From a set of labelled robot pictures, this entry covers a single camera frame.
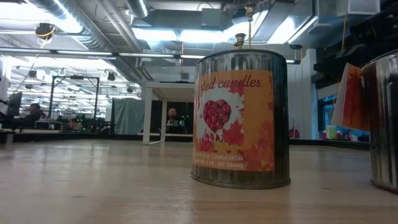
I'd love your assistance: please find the candle tin with orange label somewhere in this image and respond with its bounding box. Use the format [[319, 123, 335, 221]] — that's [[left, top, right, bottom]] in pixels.
[[190, 49, 292, 190]]

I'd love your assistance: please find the grey fabric cover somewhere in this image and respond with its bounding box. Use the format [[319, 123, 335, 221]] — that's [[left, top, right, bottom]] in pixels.
[[111, 98, 146, 135]]

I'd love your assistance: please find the black computer monitor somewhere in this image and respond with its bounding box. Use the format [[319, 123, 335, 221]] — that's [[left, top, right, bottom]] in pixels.
[[6, 91, 23, 118]]

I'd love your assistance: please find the silver candle tin with tag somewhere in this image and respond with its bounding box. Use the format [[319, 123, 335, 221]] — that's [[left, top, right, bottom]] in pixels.
[[360, 49, 398, 195]]

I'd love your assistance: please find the black metal frame stand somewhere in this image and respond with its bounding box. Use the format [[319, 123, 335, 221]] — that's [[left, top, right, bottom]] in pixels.
[[49, 75, 101, 132]]

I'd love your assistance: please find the long ceiling light strip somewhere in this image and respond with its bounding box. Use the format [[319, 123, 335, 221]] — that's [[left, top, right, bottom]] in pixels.
[[0, 47, 206, 60]]

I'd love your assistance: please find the pale green cup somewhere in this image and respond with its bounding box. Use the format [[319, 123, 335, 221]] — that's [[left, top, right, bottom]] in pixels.
[[326, 124, 338, 140]]

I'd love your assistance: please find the person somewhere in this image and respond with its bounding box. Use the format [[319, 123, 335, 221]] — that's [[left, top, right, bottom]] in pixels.
[[21, 103, 49, 129], [165, 108, 183, 128]]

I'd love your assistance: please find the orange paper hang tag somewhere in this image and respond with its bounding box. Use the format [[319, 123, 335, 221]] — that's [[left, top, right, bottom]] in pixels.
[[330, 62, 370, 131]]

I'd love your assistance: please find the black ceiling device yellow cable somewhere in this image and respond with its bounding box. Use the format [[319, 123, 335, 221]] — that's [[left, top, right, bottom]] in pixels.
[[34, 22, 56, 41]]

